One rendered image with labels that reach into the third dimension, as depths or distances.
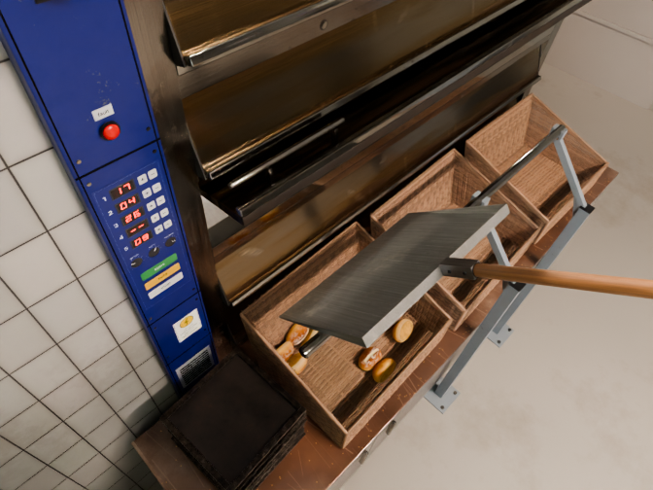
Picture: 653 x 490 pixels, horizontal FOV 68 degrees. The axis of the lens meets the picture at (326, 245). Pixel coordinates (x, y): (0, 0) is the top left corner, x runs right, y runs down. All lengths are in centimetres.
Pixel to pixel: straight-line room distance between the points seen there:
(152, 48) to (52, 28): 17
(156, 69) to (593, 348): 248
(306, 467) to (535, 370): 140
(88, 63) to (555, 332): 248
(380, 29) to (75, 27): 77
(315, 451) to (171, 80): 118
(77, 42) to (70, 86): 6
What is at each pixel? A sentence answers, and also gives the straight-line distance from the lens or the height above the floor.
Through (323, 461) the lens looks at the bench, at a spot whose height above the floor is 58.
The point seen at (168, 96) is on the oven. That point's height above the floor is 165.
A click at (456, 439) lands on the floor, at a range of 238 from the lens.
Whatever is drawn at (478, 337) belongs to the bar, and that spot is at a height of 61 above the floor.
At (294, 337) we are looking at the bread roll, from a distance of 171.
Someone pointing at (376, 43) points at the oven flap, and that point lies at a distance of 131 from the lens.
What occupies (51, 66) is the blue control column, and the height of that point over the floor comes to 179.
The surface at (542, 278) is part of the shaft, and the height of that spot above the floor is 146.
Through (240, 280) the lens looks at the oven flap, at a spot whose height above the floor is 98.
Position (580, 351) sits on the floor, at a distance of 282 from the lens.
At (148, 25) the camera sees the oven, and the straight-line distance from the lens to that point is 85.
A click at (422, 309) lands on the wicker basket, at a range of 181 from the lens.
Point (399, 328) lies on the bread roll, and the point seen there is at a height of 65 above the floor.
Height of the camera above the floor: 218
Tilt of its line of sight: 53 degrees down
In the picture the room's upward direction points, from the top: 6 degrees clockwise
